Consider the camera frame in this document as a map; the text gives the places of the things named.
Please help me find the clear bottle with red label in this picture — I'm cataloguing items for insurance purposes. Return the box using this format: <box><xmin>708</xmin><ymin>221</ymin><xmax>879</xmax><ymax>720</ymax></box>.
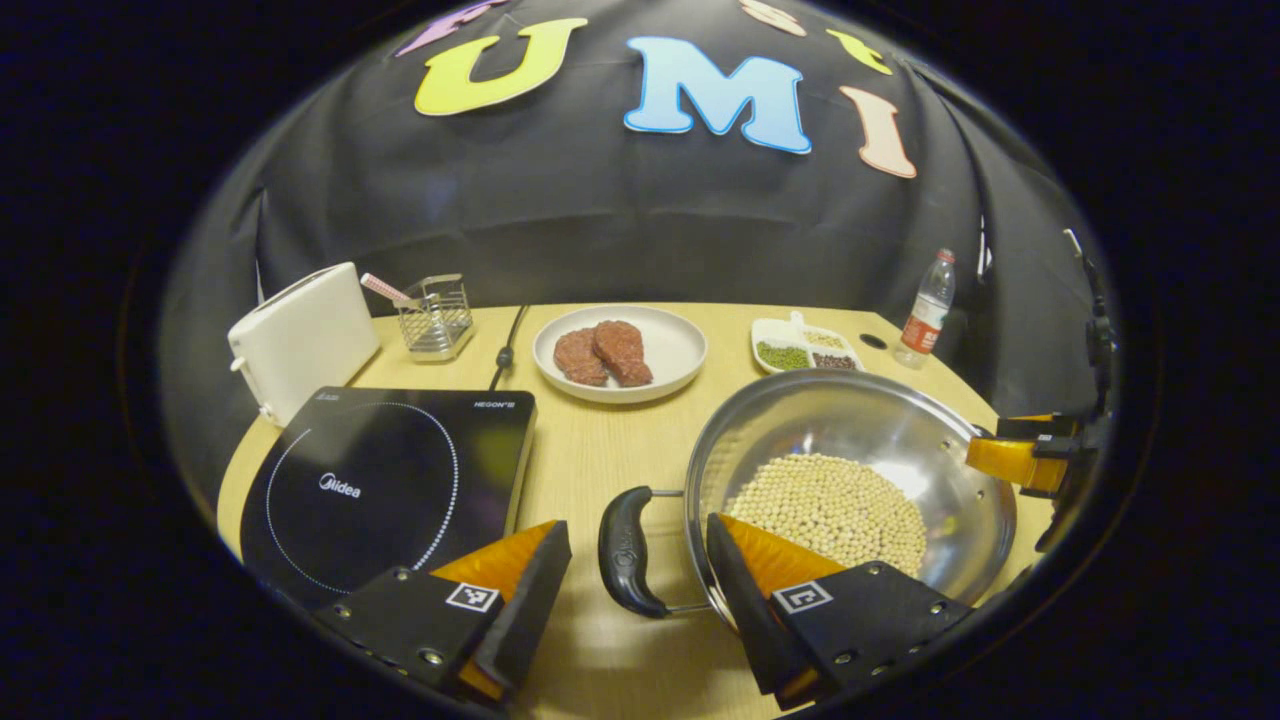
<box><xmin>893</xmin><ymin>248</ymin><xmax>957</xmax><ymax>370</ymax></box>

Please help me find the black power cable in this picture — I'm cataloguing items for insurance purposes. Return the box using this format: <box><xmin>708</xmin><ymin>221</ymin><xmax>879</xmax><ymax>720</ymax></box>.
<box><xmin>488</xmin><ymin>305</ymin><xmax>529</xmax><ymax>391</ymax></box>

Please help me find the white divided dish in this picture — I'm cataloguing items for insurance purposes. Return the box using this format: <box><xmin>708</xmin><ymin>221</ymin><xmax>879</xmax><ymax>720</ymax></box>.
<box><xmin>750</xmin><ymin>311</ymin><xmax>866</xmax><ymax>375</ymax></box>

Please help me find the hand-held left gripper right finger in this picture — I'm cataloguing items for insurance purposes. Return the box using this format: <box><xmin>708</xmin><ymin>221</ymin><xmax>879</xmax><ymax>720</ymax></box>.
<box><xmin>705</xmin><ymin>512</ymin><xmax>976</xmax><ymax>713</ymax></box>

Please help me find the black induction cooktop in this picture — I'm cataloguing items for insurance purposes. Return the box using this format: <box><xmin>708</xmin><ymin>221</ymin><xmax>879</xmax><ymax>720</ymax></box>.
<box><xmin>240</xmin><ymin>386</ymin><xmax>538</xmax><ymax>611</ymax></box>

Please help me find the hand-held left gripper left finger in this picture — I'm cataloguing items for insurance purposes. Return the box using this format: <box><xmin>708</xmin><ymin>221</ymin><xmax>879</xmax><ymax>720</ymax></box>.
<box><xmin>312</xmin><ymin>518</ymin><xmax>574</xmax><ymax>706</ymax></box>

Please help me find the steel pot with black handles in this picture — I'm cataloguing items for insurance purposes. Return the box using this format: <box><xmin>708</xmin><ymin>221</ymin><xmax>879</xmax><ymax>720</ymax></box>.
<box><xmin>598</xmin><ymin>368</ymin><xmax>1019</xmax><ymax>631</ymax></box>

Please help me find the wire utensil holder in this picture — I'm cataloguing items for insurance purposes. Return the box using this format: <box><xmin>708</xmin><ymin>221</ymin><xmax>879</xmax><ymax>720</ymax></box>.
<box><xmin>395</xmin><ymin>274</ymin><xmax>476</xmax><ymax>362</ymax></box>

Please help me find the white round plate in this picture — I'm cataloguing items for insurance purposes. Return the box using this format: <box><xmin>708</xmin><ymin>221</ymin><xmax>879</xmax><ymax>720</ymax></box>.
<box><xmin>532</xmin><ymin>304</ymin><xmax>709</xmax><ymax>405</ymax></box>

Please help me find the raw meat piece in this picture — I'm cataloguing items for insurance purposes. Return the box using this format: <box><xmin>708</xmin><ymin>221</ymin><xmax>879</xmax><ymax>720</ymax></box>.
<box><xmin>592</xmin><ymin>320</ymin><xmax>654</xmax><ymax>388</ymax></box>
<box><xmin>553</xmin><ymin>328</ymin><xmax>611</xmax><ymax>388</ymax></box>

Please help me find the white toaster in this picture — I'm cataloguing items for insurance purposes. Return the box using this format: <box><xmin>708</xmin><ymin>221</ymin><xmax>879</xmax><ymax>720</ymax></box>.
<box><xmin>227</xmin><ymin>262</ymin><xmax>382</xmax><ymax>429</ymax></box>

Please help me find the pile of yellow soybeans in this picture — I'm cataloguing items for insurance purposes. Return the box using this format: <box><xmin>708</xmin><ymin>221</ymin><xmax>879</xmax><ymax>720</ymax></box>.
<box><xmin>725</xmin><ymin>453</ymin><xmax>929</xmax><ymax>579</ymax></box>

